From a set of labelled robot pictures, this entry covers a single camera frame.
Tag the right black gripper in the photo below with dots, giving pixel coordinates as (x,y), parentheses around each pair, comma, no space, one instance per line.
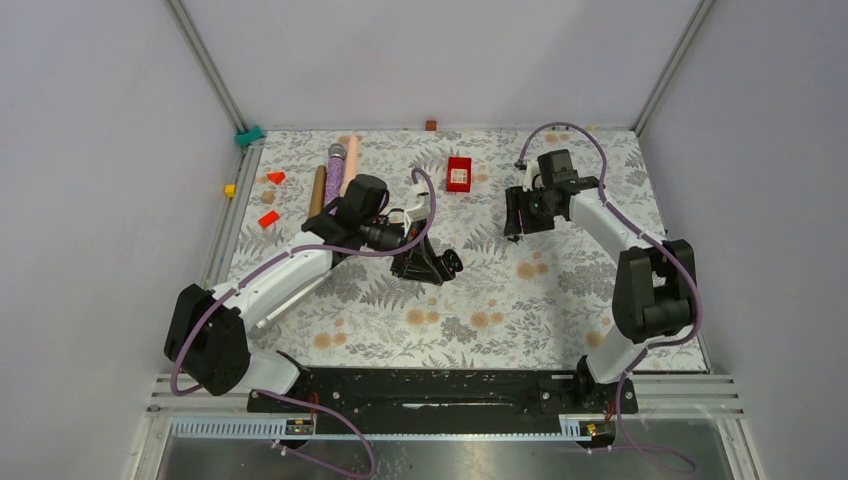
(516,199)

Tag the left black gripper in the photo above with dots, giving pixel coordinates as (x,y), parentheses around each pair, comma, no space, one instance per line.
(419,263)

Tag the black earbud case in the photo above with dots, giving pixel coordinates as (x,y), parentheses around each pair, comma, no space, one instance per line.
(452,263)

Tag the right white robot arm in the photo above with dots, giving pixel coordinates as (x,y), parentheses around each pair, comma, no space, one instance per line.
(655,292)

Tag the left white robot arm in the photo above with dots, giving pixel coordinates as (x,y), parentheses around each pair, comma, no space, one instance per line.
(208,335)

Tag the red small box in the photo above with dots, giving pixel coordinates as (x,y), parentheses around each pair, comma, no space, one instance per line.
(459,174)

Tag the floral patterned table mat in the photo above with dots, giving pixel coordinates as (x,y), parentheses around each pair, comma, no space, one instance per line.
(542,302)

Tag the pink microphone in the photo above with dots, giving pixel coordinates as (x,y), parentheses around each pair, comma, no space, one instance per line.
(351,164)

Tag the brown microphone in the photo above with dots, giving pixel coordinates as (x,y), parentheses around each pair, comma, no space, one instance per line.
(316,204)

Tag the purple glitter microphone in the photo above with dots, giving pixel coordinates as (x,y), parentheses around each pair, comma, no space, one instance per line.
(334,172)

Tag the red flat block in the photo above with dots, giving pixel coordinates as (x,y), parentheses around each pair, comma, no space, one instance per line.
(269,219)

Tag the red triangular block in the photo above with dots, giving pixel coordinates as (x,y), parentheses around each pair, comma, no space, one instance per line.
(276,177)

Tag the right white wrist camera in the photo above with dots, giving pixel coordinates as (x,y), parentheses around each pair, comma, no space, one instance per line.
(532,178)

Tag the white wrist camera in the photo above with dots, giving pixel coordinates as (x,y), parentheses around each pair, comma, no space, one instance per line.
(532,178)
(417,205)

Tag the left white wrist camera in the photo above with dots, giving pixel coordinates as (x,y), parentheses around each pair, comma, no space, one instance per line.
(417,205)

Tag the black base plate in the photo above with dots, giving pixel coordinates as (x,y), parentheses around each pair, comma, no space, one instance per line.
(434,401)

